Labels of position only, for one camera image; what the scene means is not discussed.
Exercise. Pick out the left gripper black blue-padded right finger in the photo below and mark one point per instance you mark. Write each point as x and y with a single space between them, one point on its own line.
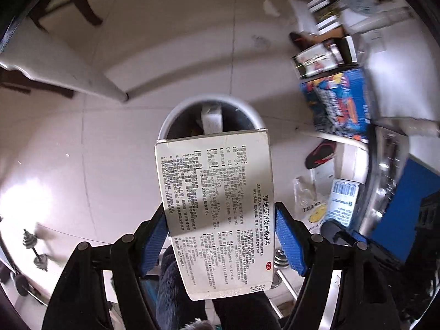
364 300

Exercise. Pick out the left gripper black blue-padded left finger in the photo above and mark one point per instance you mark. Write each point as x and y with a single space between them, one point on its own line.
79 300

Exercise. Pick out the white printed medicine box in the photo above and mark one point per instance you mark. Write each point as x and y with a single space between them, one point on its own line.
218 198

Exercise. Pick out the white round trash bin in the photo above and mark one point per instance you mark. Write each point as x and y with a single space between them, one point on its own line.
209 114

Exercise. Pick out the blue flat panel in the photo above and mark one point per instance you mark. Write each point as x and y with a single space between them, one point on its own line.
396 232

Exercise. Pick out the black dumbbell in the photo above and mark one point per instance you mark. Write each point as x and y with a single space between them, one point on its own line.
30 242

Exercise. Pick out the person's left black trouser leg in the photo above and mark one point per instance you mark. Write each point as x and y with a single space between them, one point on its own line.
175 310

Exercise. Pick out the person's black trouser leg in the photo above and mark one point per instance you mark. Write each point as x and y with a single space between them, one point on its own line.
249 311
175 310

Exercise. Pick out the small blue white box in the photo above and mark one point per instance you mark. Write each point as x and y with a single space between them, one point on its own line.
342 201

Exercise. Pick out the white plastic bag yellow logo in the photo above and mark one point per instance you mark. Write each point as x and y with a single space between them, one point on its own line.
310 207

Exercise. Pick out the person's right black trouser leg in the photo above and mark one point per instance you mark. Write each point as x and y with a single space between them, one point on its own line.
249 311

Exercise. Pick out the red black slipper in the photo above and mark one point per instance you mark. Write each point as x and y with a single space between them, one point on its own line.
321 154

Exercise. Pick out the blue printed cardboard box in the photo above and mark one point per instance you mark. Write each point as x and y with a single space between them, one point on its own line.
338 104

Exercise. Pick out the black white printed box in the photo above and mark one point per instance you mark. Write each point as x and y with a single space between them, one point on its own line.
319 58

